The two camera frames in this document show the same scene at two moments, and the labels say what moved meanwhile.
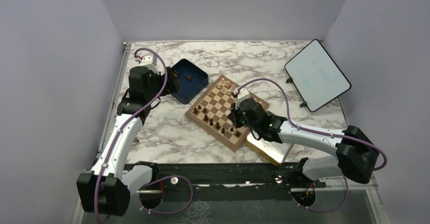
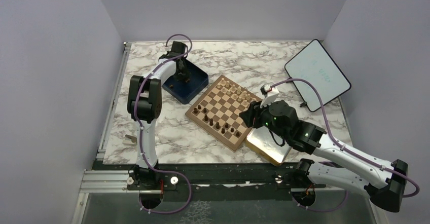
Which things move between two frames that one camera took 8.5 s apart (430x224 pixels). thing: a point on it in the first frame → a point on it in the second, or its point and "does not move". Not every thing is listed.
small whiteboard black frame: (316, 77) does not move
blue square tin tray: (192, 80) does not move
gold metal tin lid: (276, 152) does not move
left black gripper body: (170, 86) → (181, 59)
